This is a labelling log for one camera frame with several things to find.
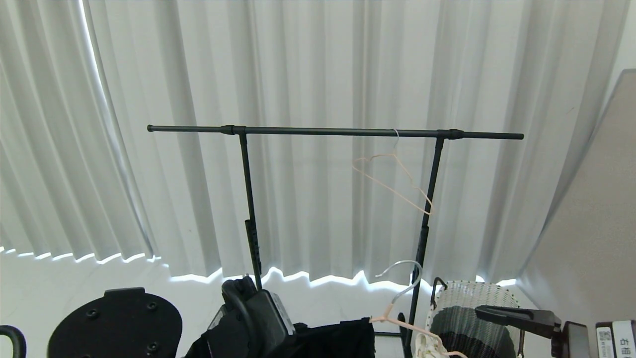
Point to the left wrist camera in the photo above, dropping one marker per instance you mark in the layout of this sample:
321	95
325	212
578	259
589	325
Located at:
271	318

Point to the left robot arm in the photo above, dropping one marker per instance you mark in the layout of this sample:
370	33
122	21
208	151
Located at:
114	323

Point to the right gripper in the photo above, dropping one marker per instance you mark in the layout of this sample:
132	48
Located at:
574	343

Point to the black T-shirt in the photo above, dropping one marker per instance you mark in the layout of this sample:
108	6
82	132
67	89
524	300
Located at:
328	343

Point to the pink clothes hanger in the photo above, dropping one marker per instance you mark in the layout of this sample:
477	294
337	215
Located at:
387	313
392	155

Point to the white laundry basket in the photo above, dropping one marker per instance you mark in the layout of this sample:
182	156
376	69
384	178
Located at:
472	298

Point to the black clothes rack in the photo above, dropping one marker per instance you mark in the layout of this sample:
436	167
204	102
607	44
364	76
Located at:
323	131

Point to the cream printed garment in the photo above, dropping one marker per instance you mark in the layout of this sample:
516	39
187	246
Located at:
427	348

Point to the white curtain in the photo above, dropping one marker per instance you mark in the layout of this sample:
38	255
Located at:
298	59

